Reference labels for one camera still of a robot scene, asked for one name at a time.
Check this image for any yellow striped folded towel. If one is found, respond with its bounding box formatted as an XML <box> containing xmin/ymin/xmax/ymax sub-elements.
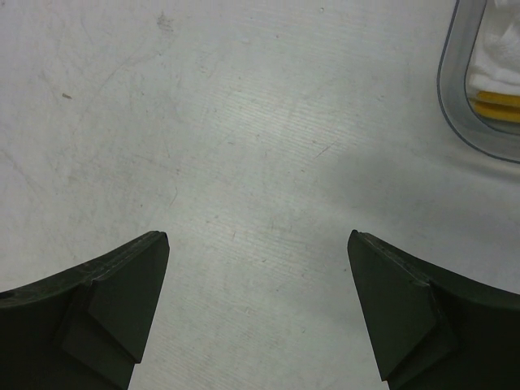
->
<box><xmin>472</xmin><ymin>91</ymin><xmax>520</xmax><ymax>124</ymax></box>

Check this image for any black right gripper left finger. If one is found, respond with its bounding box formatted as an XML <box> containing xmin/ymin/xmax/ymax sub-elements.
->
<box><xmin>1</xmin><ymin>231</ymin><xmax>170</xmax><ymax>389</ymax></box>

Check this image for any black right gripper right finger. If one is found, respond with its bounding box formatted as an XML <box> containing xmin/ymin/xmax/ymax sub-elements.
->
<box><xmin>348</xmin><ymin>231</ymin><xmax>519</xmax><ymax>389</ymax></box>

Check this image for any white towels pile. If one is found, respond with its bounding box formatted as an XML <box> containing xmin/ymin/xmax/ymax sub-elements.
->
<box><xmin>467</xmin><ymin>1</ymin><xmax>519</xmax><ymax>96</ymax></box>

